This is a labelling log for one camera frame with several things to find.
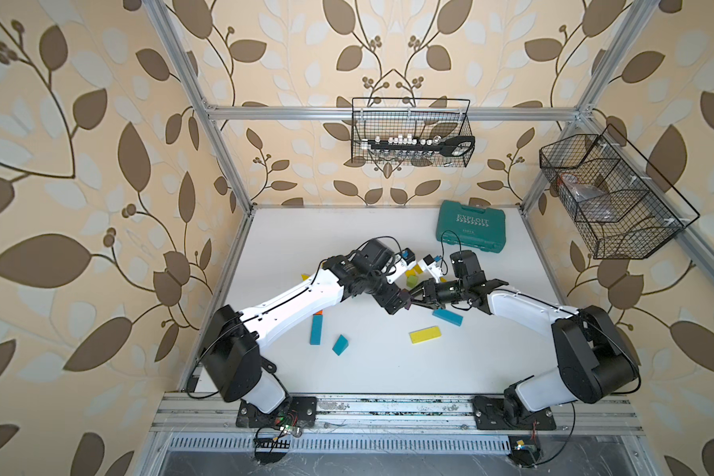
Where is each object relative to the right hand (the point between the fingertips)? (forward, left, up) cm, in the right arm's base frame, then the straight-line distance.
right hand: (406, 299), depth 83 cm
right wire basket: (+11, -53, +23) cm, 59 cm away
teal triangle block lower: (-9, +19, -10) cm, 23 cm away
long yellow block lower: (-6, -6, -12) cm, 14 cm away
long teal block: (-3, +27, -11) cm, 29 cm away
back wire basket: (+49, -11, +23) cm, 55 cm away
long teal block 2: (-1, -14, -11) cm, 18 cm away
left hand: (0, +2, +6) cm, 7 cm away
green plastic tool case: (+31, -28, -6) cm, 43 cm away
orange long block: (+2, +26, -12) cm, 29 cm away
